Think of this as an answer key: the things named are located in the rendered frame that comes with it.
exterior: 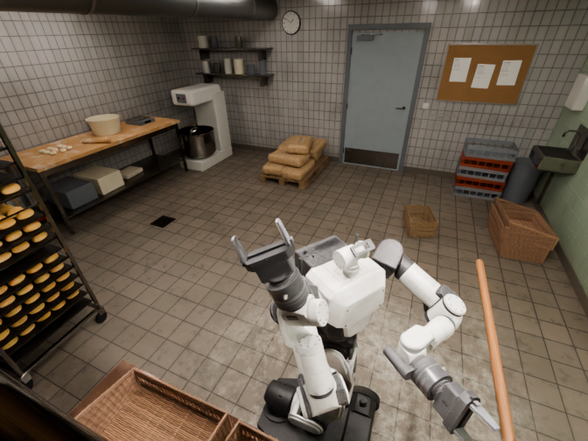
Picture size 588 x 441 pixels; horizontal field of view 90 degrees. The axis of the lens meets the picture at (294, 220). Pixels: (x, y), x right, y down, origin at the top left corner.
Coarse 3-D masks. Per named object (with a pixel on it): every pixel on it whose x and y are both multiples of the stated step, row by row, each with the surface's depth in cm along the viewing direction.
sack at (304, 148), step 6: (294, 138) 488; (306, 138) 488; (288, 144) 464; (294, 144) 461; (300, 144) 460; (306, 144) 461; (288, 150) 463; (294, 150) 460; (300, 150) 459; (306, 150) 458
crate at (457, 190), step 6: (456, 186) 432; (462, 186) 429; (456, 192) 436; (462, 192) 433; (468, 192) 441; (474, 192) 441; (480, 192) 441; (486, 192) 420; (492, 192) 418; (498, 192) 415; (480, 198) 427; (486, 198) 424; (492, 198) 421
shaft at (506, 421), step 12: (480, 264) 134; (480, 276) 128; (480, 288) 123; (492, 312) 112; (492, 324) 107; (492, 336) 103; (492, 348) 99; (492, 360) 96; (504, 384) 89; (504, 396) 86; (504, 408) 83; (504, 420) 81; (504, 432) 79
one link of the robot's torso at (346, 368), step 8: (328, 352) 120; (336, 352) 120; (328, 360) 123; (336, 360) 121; (344, 360) 120; (352, 360) 130; (336, 368) 124; (344, 368) 122; (352, 368) 127; (344, 376) 126; (352, 376) 127; (352, 384) 131; (352, 392) 143
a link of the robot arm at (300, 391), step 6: (312, 330) 89; (300, 360) 85; (300, 366) 85; (330, 366) 85; (300, 372) 84; (336, 372) 83; (300, 378) 83; (342, 378) 80; (300, 384) 82; (342, 384) 78; (300, 390) 79; (300, 396) 77; (348, 396) 78; (300, 402) 77; (306, 402) 76; (348, 402) 78; (306, 408) 76; (306, 414) 76
